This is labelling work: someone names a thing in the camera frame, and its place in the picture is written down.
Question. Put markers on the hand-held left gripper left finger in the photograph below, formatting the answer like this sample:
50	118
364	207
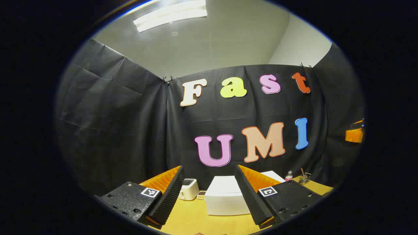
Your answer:
169	195

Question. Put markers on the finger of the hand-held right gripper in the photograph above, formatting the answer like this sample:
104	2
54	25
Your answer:
354	135

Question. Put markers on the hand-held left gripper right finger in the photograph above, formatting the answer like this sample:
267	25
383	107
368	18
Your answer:
249	195

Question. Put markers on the white microwave oven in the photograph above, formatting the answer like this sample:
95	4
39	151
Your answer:
225	199

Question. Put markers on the white toaster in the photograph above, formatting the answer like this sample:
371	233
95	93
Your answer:
188	190

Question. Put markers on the small pink-capped bottle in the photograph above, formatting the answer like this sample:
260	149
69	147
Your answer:
289	177

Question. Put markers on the metal mesh holder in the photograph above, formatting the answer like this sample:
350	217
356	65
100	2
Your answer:
304	179

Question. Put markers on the black backdrop cloth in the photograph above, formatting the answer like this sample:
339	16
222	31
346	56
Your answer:
124	130

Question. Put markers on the black cloth clip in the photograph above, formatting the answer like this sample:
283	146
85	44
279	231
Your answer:
168	79

